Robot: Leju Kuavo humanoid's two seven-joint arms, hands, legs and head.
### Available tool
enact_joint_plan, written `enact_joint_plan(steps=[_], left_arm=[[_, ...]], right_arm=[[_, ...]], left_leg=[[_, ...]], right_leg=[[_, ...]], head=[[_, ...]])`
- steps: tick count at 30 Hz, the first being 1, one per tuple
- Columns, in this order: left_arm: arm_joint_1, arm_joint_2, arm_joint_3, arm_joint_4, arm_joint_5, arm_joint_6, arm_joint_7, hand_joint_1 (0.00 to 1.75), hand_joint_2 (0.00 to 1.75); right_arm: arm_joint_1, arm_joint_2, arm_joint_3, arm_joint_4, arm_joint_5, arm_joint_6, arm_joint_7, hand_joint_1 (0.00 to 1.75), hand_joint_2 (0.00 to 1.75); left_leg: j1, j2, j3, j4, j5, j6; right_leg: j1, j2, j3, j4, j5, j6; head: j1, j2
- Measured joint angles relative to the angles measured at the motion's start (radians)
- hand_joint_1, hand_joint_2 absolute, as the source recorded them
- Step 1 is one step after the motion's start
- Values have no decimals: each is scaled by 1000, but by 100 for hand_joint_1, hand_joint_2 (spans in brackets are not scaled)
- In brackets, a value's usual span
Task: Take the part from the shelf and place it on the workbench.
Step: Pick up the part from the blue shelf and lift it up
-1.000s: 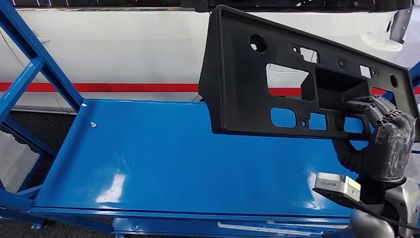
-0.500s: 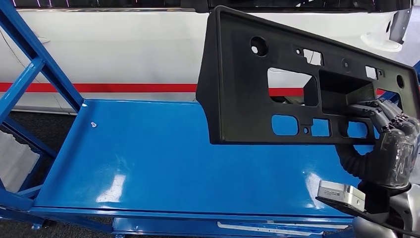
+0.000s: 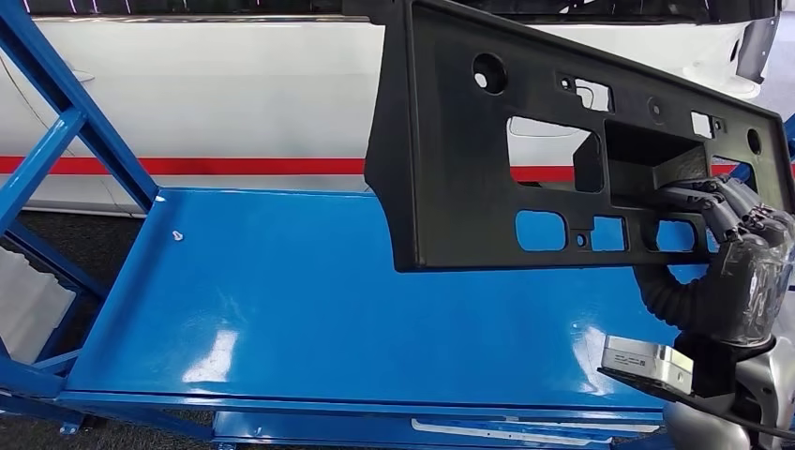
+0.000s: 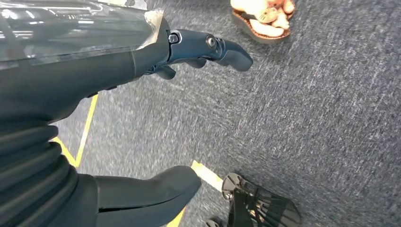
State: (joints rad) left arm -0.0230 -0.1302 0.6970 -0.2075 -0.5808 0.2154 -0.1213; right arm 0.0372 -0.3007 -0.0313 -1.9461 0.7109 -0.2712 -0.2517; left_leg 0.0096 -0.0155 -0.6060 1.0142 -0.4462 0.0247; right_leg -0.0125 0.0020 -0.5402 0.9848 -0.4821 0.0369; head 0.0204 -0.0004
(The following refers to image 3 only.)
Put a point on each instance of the white car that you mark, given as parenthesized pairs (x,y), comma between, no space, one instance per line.
(217,93)

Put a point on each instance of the white plastic crate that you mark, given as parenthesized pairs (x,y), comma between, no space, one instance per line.
(31,310)

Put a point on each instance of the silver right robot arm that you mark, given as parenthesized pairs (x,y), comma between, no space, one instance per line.
(770,385)

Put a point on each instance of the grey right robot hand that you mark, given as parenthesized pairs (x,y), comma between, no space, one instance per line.
(754,286)

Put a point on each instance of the black plastic license plate bracket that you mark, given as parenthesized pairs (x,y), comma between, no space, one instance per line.
(447,155)

